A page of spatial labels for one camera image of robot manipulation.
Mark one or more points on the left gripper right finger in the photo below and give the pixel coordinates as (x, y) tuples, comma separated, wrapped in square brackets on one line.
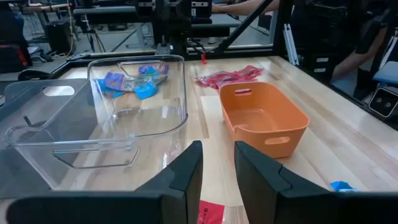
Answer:
[(264, 186)]

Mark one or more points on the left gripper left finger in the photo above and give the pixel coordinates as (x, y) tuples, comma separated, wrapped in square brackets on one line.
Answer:
[(180, 174)]

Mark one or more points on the red candy pack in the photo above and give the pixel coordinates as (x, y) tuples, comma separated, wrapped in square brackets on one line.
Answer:
[(211, 213), (250, 71)]

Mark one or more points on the white blue candy bar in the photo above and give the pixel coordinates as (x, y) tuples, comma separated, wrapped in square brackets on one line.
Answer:
[(342, 186)]

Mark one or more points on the purple candy pack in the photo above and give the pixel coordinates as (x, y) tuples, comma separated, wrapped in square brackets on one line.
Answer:
[(162, 69), (114, 80)]

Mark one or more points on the pink translucent candy pack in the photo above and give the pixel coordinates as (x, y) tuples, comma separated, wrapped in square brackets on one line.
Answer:
[(211, 81), (228, 75)]

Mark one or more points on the person's forearm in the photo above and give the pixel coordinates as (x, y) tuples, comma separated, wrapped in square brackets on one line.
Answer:
[(245, 7)]

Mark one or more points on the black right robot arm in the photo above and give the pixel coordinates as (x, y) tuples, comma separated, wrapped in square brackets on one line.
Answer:
[(174, 28)]

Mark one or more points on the orange plastic bin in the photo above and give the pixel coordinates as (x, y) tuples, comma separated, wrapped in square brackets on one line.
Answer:
[(264, 146)]

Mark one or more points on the clear plastic bin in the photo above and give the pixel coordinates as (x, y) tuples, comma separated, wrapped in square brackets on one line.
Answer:
[(149, 124)]

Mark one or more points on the black drawer unit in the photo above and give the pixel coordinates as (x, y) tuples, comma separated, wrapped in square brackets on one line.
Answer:
[(320, 67)]

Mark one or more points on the person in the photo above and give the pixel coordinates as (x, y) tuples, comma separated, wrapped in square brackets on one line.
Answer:
[(348, 63)]

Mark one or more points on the grey desk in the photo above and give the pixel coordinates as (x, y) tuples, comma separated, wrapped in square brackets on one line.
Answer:
[(217, 26), (104, 12)]

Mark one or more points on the grey translucent plastic bin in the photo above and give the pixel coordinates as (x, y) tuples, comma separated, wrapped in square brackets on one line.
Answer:
[(31, 105)]

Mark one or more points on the blue chair seat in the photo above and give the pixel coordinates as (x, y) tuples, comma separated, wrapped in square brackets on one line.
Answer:
[(387, 73)]

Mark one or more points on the black floor box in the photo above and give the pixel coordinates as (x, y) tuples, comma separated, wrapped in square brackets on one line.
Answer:
[(59, 35)]

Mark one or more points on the red black bag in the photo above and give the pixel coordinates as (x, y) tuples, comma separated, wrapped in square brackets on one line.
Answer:
[(14, 57)]

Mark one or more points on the silver aluminium bracket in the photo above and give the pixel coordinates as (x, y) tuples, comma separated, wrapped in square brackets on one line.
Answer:
[(290, 43)]

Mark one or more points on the table-level camera box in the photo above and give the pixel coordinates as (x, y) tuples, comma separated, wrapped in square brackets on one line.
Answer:
[(384, 101)]

